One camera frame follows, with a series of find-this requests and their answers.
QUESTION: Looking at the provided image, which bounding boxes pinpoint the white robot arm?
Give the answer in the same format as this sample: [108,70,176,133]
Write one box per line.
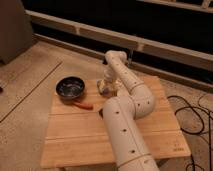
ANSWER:
[103,50,160,171]

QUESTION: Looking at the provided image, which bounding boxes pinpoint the black rectangular block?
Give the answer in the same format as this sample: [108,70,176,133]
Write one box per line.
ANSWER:
[99,109,103,118]

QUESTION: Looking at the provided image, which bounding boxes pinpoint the orange carrot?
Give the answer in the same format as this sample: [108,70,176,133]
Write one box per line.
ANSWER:
[73,102,93,110]

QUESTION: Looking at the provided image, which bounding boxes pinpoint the dark metal bowl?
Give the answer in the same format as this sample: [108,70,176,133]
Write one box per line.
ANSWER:
[56,76,85,99]

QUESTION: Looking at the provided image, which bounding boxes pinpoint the grey cabinet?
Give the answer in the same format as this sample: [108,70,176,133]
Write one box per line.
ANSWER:
[0,0,36,64]

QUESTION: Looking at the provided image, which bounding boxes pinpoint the white wooden rail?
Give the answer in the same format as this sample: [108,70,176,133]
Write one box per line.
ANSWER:
[26,10,213,72]

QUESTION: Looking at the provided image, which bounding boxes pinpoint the black floor cables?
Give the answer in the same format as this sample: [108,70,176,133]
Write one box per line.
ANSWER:
[167,93,213,171]

